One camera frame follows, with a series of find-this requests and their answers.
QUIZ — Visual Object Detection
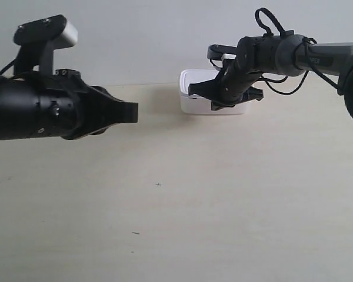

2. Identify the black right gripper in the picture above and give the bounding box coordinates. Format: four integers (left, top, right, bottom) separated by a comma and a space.
188, 59, 264, 110

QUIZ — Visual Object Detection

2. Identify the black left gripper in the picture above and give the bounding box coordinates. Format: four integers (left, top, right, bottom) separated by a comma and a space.
32, 69, 138, 140

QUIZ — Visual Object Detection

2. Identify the white lidded plastic container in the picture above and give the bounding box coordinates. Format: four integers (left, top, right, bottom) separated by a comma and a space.
179, 69, 251, 115

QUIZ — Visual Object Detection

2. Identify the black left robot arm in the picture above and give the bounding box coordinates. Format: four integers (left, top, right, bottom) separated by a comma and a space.
0, 69, 139, 140

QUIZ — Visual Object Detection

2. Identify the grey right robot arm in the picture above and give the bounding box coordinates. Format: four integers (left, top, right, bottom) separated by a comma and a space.
188, 31, 353, 119

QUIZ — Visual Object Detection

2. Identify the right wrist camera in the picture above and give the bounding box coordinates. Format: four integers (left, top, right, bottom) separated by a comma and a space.
207, 44, 237, 61

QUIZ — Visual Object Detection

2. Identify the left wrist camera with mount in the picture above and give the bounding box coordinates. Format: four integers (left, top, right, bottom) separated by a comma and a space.
13, 14, 79, 76

